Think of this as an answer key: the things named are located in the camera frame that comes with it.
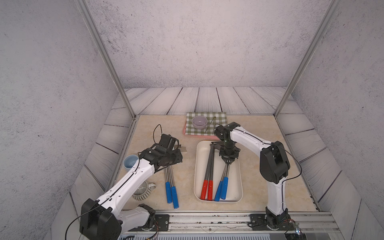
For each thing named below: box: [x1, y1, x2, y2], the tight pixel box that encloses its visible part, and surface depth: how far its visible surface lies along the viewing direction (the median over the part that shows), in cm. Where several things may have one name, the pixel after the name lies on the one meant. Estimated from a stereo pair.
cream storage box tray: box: [194, 140, 244, 203], surface depth 89 cm
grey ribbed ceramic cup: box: [132, 181, 156, 201], surface depth 79 cm
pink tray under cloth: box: [182, 119, 221, 141], surface depth 110 cm
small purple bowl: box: [191, 115, 208, 130], surface depth 113 cm
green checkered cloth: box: [185, 112, 228, 136], surface depth 120 cm
